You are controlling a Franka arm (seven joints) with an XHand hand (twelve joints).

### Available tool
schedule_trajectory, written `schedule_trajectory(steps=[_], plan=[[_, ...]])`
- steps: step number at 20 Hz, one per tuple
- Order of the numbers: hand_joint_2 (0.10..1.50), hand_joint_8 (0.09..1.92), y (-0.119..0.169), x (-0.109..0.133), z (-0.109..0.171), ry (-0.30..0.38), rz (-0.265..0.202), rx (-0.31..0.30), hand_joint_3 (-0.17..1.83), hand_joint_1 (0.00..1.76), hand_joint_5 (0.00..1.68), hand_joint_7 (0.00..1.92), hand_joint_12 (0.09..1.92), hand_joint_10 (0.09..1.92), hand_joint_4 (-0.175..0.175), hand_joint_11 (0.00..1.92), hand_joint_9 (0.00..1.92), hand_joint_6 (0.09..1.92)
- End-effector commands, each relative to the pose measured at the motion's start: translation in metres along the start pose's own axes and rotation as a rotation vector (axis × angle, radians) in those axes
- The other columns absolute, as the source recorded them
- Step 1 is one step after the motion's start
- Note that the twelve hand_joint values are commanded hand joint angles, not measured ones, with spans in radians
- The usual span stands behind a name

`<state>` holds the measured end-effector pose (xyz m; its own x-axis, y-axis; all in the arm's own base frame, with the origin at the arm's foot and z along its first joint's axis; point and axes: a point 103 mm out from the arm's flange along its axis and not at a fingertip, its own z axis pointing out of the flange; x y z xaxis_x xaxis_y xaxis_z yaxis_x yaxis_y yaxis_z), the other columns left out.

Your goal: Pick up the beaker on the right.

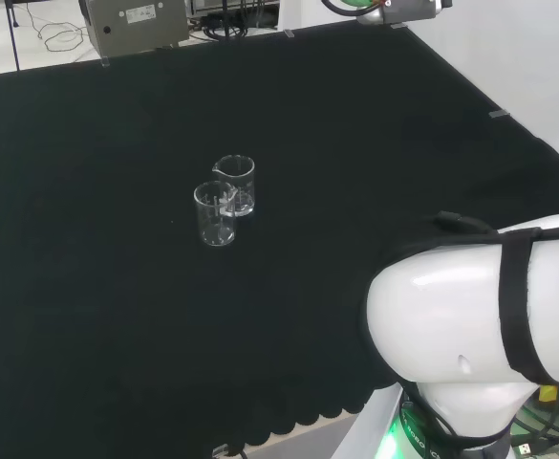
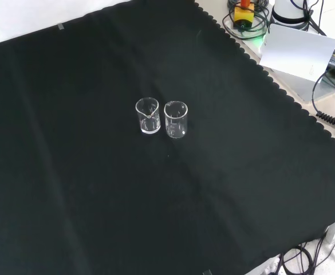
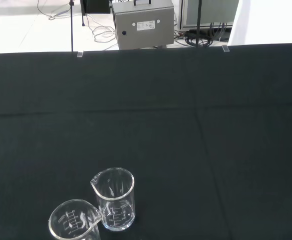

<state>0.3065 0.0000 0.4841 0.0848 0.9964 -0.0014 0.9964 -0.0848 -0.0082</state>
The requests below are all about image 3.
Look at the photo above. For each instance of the grey cabinet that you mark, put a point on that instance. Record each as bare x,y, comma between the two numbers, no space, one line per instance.
208,12

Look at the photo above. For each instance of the grey metal box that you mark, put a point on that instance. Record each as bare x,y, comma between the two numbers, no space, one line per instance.
145,35

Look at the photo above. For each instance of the thick black stand pole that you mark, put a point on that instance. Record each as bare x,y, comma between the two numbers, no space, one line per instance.
199,22

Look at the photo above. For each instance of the white board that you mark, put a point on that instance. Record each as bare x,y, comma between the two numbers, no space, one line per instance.
268,22

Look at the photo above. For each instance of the black bench cloth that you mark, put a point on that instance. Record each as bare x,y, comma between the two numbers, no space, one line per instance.
160,112

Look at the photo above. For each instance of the clear cloth clip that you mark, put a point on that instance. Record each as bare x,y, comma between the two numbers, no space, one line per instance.
80,54
225,48

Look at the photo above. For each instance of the thin black tripod pole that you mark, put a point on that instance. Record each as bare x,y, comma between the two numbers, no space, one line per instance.
72,30

